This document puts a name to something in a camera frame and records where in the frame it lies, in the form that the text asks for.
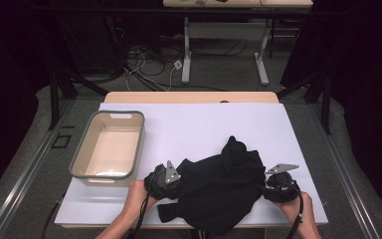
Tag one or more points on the person's left hand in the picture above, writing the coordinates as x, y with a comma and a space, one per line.
134, 199

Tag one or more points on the black tank top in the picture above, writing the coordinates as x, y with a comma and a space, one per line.
219, 186

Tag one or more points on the white table mat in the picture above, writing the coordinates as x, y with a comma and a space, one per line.
212, 122

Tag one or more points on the metal floor rail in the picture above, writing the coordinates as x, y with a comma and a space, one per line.
349, 186
26, 176

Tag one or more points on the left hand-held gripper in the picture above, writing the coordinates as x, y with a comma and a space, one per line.
170, 174

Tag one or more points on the white-legged wooden desk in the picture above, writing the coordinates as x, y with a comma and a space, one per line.
225, 31

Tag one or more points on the beige plastic basket grey rim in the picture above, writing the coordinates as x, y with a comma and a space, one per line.
112, 156

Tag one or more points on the dark curtain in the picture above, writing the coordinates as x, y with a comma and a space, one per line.
6, 99
371, 99

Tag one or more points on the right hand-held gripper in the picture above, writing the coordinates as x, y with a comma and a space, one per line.
280, 168

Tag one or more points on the black metal crossbar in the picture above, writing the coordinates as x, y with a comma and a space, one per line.
112, 10

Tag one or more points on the black metal stand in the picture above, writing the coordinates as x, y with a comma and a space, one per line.
326, 106
53, 99

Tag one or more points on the person's right hand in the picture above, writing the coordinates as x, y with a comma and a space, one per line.
291, 212

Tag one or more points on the white power adapter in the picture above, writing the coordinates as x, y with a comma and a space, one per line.
178, 65

